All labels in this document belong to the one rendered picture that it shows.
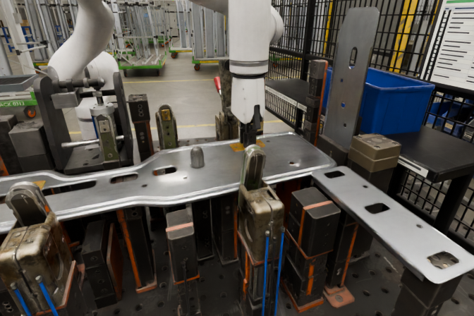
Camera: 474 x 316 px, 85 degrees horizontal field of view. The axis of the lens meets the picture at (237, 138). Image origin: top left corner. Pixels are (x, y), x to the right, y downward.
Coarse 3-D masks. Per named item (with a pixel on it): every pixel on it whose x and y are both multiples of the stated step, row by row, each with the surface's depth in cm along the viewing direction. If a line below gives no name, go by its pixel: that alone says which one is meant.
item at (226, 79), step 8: (224, 64) 68; (224, 72) 71; (224, 80) 71; (232, 80) 72; (224, 88) 72; (224, 96) 72; (224, 104) 73; (224, 112) 73; (224, 120) 74; (232, 120) 76
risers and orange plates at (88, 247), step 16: (176, 208) 64; (96, 224) 61; (112, 224) 67; (96, 240) 57; (112, 240) 63; (96, 256) 55; (112, 256) 60; (96, 272) 57; (112, 272) 58; (96, 288) 58; (112, 288) 60; (96, 304) 60; (112, 304) 62
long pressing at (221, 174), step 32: (160, 160) 64; (224, 160) 64; (288, 160) 64; (320, 160) 64; (0, 192) 52; (96, 192) 52; (128, 192) 52; (160, 192) 52; (192, 192) 52; (224, 192) 53; (0, 224) 44
